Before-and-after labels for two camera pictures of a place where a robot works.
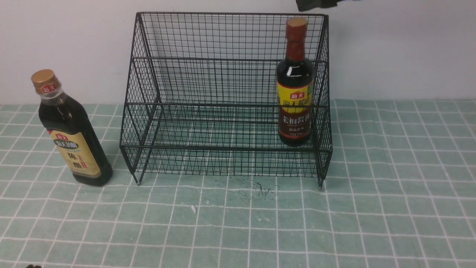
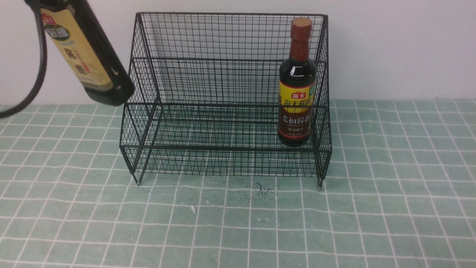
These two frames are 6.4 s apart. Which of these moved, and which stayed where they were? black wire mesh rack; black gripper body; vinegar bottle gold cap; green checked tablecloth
Moved: black gripper body; vinegar bottle gold cap
Stayed: green checked tablecloth; black wire mesh rack
